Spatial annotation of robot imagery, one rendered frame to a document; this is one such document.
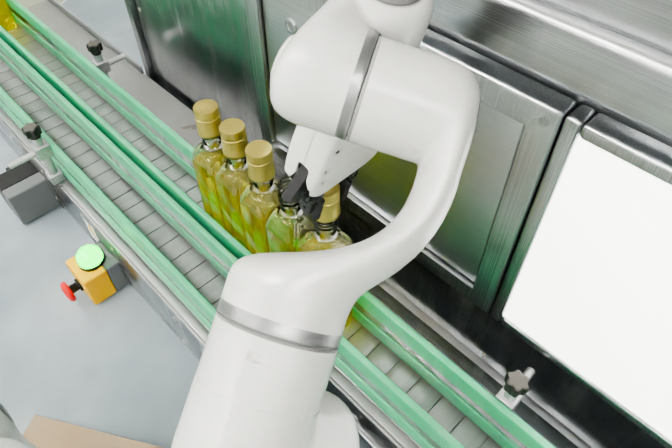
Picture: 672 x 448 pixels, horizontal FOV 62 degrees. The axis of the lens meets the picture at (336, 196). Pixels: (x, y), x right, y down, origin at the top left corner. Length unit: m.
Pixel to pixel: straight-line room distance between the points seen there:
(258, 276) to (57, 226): 0.96
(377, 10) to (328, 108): 0.08
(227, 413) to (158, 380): 0.66
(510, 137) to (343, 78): 0.27
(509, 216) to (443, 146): 0.29
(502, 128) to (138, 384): 0.71
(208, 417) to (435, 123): 0.23
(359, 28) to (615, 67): 0.22
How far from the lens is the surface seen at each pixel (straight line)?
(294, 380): 0.35
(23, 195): 1.27
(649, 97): 0.51
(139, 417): 1.00
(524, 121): 0.57
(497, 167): 0.63
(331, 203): 0.63
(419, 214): 0.36
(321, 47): 0.37
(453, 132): 0.37
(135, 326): 1.08
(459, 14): 0.57
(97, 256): 1.07
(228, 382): 0.36
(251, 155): 0.70
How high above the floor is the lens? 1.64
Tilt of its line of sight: 47 degrees down
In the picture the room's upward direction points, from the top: straight up
